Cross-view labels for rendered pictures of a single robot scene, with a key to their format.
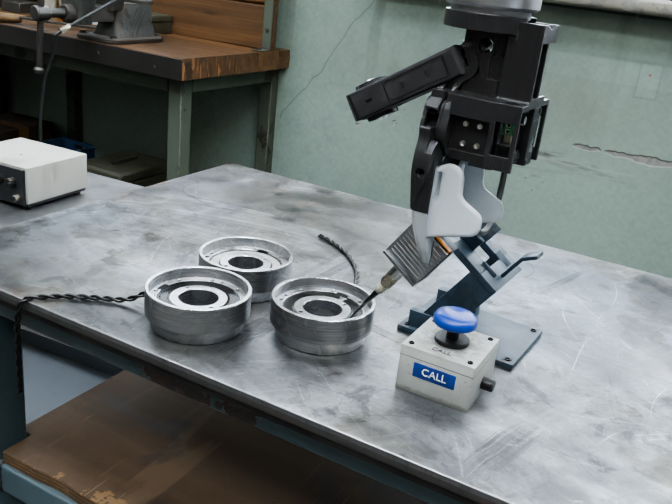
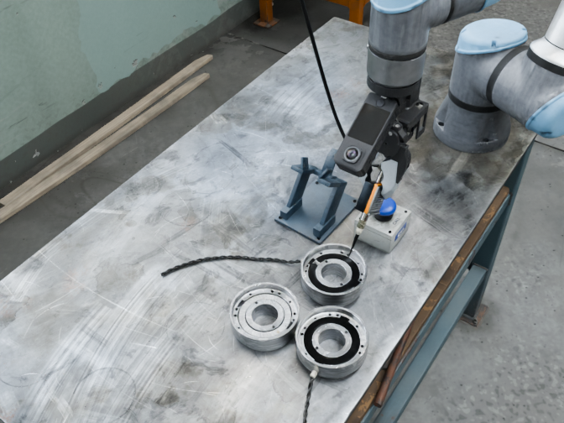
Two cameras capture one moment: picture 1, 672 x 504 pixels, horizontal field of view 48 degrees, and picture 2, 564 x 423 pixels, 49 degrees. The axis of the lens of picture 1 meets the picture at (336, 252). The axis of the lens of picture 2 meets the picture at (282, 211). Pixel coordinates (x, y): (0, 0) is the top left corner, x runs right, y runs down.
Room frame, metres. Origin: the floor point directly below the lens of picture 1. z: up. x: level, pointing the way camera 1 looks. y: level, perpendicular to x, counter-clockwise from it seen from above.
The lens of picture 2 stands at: (0.65, 0.64, 1.61)
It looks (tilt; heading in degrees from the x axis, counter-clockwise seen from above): 45 degrees down; 280
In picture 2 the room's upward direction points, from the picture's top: 3 degrees counter-clockwise
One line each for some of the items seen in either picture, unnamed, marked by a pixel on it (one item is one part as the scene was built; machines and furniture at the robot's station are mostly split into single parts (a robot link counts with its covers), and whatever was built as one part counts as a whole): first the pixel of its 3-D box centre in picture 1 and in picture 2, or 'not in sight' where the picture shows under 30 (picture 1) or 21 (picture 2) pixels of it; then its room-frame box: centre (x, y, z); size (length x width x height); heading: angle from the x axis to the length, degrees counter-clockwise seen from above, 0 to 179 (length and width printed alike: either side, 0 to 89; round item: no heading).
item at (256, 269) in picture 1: (245, 269); (264, 317); (0.78, 0.10, 0.82); 0.10 x 0.10 x 0.04
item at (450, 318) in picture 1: (452, 336); (383, 212); (0.61, -0.11, 0.85); 0.04 x 0.04 x 0.05
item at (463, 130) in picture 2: not in sight; (475, 109); (0.44, -0.42, 0.85); 0.15 x 0.15 x 0.10
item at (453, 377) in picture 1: (453, 362); (383, 221); (0.61, -0.12, 0.82); 0.08 x 0.07 x 0.05; 63
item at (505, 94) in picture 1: (485, 91); (392, 108); (0.62, -0.11, 1.07); 0.09 x 0.08 x 0.12; 61
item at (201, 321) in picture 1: (198, 305); (331, 343); (0.68, 0.13, 0.82); 0.10 x 0.10 x 0.04
